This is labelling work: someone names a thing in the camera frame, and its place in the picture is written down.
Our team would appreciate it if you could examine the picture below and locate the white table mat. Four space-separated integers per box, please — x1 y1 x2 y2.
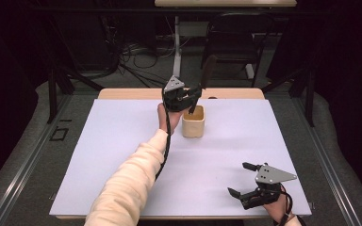
48 98 313 218

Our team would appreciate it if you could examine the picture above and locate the metal floor rail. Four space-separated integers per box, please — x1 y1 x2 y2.
289 93 362 226
0 93 74 226

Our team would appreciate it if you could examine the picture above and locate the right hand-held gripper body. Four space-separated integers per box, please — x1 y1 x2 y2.
239 162 298 211

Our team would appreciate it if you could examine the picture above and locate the person's right hand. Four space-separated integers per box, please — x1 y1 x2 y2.
262 195 291 223

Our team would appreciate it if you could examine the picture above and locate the wooden table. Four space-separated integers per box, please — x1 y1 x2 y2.
55 87 313 220

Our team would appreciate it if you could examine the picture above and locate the beige square cup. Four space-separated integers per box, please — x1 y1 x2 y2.
181 105 206 138

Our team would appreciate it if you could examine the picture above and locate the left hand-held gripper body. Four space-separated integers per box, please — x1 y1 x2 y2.
162 75 200 113

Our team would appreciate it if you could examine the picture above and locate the bundle of floor cables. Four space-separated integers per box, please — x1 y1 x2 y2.
106 37 190 89

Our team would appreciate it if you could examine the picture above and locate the person's left hand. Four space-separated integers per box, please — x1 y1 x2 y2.
156 102 184 136

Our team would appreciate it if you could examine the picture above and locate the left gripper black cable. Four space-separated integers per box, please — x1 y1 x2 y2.
154 89 173 181

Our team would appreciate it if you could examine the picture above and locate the black folding chair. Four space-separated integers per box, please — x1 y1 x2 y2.
200 12 276 89

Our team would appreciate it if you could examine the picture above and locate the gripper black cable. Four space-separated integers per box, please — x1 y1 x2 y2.
154 89 173 181
271 185 296 226

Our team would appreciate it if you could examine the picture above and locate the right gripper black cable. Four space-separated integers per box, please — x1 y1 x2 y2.
271 185 296 226

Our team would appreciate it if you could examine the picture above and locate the black metal stand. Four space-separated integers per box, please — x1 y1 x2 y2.
259 66 317 128
46 66 106 125

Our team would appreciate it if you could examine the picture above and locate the white-legged table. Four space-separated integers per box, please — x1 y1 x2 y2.
154 0 298 80

